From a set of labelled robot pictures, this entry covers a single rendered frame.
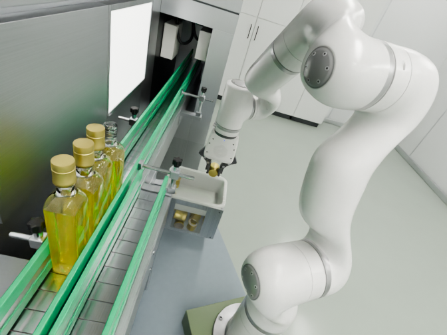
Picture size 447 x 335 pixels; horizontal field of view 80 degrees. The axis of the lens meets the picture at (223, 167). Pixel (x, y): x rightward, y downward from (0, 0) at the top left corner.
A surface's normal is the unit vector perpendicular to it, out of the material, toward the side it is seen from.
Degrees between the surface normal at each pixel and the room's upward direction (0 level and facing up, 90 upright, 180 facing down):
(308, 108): 90
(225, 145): 90
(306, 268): 27
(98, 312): 0
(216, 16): 90
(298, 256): 5
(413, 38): 90
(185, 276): 0
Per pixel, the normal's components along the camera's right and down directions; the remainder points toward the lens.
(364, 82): 0.26, 0.60
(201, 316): 0.27, -0.76
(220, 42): -0.06, 0.57
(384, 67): 0.43, 0.17
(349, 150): -0.25, -0.42
